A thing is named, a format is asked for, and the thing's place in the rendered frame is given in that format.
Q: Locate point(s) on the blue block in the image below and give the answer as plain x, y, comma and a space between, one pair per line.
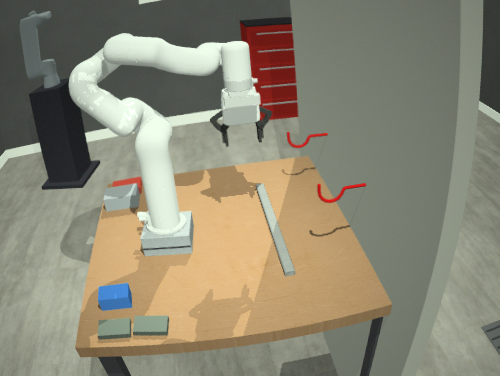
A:
113, 297

